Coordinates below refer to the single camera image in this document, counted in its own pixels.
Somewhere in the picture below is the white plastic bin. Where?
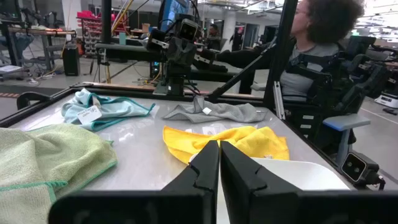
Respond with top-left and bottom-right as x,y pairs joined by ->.
188,154 -> 351,224

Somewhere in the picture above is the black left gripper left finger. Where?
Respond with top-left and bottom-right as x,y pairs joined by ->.
48,139 -> 221,224

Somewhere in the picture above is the black chair with grey armrest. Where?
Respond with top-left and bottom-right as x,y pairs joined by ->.
279,35 -> 398,166

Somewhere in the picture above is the person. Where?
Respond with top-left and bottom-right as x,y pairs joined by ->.
205,24 -> 222,50
229,26 -> 245,52
198,0 -> 366,103

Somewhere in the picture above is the small black stereo camera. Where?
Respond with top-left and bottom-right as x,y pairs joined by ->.
340,151 -> 387,190

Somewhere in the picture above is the grey metal workbench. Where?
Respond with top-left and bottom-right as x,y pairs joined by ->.
7,26 -> 77,72

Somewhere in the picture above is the red storage bin rack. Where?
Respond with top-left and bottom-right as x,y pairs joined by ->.
76,10 -> 103,57

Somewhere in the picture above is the black computer tower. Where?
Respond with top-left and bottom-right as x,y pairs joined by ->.
62,45 -> 81,77

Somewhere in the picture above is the yellow microfiber towel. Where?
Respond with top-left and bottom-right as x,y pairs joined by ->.
162,125 -> 290,165

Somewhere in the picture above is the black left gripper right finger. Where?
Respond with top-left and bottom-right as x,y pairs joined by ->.
220,140 -> 398,224

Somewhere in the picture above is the light green microfiber towel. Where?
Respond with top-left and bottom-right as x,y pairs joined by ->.
0,123 -> 119,224

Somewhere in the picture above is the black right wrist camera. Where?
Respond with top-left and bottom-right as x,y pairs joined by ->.
177,18 -> 202,43

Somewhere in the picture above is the light blue microfiber towel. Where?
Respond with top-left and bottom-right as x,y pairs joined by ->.
60,88 -> 156,132

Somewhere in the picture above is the grey microfiber towel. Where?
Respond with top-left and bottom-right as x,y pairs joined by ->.
162,95 -> 269,124

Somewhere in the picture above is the blue computer monitor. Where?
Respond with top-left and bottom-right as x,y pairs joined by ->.
158,0 -> 191,32

